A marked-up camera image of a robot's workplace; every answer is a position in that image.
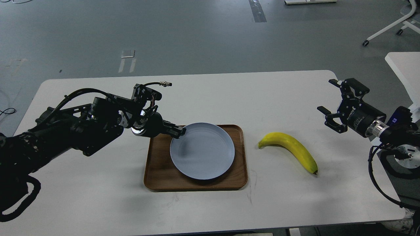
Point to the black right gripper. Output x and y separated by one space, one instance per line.
352 111

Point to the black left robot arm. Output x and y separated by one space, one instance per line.
87 119

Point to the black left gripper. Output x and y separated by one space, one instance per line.
155 126

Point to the yellow banana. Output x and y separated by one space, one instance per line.
294 146

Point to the white wheeled chair base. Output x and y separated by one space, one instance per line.
409 19

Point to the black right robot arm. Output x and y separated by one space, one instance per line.
398 136

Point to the brown wooden tray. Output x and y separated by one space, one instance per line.
161 174

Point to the white furniture base bar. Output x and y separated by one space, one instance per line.
298 2

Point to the light blue plate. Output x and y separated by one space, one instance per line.
204 152

